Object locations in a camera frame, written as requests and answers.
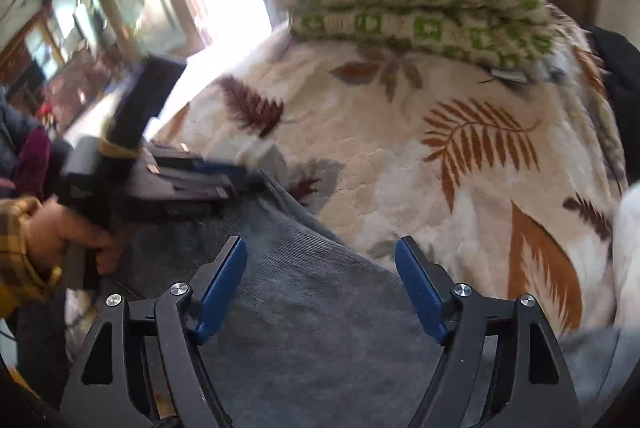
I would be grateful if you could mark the person's dark jacket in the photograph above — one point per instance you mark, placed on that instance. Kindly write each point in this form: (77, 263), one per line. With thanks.
(25, 147)

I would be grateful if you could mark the leaf print blanket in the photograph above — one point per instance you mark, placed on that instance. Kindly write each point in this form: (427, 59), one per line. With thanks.
(375, 147)

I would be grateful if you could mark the wooden cabinet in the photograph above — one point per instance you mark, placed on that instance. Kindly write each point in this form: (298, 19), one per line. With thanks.
(30, 62)

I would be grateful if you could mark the folded green checked blanket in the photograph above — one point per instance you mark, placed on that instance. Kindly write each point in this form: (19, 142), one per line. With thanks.
(400, 2)

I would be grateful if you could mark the striped beige blanket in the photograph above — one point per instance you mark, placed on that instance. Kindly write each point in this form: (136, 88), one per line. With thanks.
(590, 107)

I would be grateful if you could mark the person's left forearm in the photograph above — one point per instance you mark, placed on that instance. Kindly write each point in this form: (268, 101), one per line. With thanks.
(17, 248)

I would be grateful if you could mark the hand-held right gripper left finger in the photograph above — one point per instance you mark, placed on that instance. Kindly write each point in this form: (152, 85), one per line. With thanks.
(220, 293)

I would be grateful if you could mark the person's left hand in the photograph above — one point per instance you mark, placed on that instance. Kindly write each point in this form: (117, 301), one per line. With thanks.
(60, 228)

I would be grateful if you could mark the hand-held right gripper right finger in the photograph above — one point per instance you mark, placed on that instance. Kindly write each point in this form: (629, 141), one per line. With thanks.
(420, 293)

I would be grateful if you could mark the black cloth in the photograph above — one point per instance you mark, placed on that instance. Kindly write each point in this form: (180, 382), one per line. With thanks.
(620, 87)

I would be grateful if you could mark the white pillow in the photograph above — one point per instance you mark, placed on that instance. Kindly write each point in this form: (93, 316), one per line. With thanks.
(629, 258)

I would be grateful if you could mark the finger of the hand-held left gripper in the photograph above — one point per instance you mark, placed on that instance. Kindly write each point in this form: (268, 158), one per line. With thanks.
(200, 197)
(220, 167)

